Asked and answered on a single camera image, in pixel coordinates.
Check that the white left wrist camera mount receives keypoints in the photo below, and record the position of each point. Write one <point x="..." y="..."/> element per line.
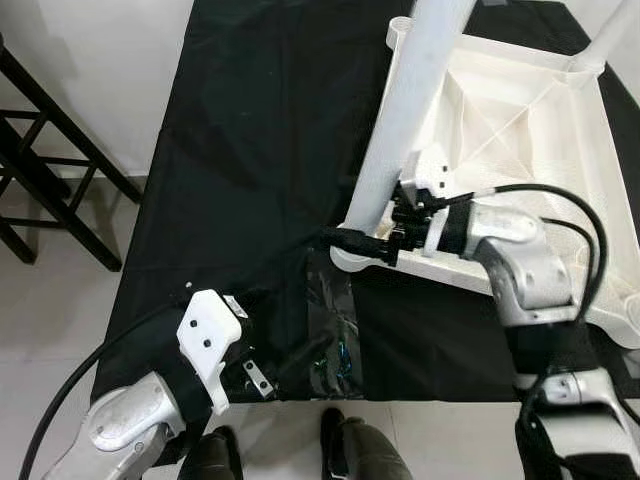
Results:
<point x="207" y="340"/>

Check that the clear plastic tape piece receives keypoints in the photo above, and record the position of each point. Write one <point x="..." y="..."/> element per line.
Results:
<point x="332" y="320"/>

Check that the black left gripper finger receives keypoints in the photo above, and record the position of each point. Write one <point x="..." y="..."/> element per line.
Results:
<point x="308" y="360"/>

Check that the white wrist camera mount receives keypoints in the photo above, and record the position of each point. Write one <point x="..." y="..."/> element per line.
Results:
<point x="428" y="168"/>
<point x="207" y="340"/>

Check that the white plastic children table top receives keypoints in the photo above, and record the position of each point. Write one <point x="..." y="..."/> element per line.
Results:
<point x="520" y="110"/>

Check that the white plastic table leg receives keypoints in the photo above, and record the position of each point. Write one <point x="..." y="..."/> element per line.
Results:
<point x="610" y="40"/>
<point x="410" y="110"/>

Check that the black metal folding rack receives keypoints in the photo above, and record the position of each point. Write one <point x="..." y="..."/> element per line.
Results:
<point x="60" y="150"/>

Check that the grey robot left leg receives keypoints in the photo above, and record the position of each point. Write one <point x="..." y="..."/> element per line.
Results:
<point x="212" y="455"/>

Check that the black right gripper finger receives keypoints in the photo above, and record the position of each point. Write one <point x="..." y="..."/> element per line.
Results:
<point x="358" y="244"/>

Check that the black tablecloth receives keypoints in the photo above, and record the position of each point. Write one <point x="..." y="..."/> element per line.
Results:
<point x="250" y="150"/>

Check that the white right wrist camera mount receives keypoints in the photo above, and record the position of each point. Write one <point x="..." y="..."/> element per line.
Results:
<point x="428" y="168"/>

